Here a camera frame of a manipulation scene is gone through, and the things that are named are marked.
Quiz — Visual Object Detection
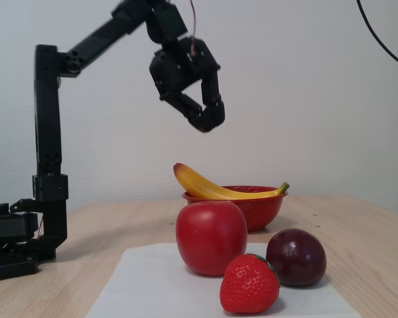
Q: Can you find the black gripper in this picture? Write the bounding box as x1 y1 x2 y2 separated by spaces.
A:
148 36 226 134

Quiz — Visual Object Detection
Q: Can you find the yellow plastic banana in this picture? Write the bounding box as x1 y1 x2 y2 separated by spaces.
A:
172 162 291 201

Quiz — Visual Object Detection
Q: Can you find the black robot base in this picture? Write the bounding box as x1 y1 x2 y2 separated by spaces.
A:
0 197 42 284

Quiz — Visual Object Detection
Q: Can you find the red speckled bowl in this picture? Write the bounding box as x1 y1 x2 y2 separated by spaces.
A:
181 185 289 233

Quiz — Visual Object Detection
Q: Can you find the red plastic apple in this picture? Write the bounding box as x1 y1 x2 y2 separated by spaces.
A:
175 200 249 278

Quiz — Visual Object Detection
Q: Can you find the dark purple plastic plum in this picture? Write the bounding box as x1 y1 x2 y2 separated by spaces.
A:
265 228 328 288

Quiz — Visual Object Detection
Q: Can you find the white paper sheet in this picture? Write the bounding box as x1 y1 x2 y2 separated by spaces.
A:
85 242 364 318

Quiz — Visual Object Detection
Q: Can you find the red plastic strawberry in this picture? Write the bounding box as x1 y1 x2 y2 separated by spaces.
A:
219 253 281 314

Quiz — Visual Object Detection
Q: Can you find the red white servo cable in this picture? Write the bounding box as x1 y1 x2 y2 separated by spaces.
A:
188 0 199 58

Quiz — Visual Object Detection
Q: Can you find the black wall cable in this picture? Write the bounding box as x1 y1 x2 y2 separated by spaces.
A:
356 0 398 71

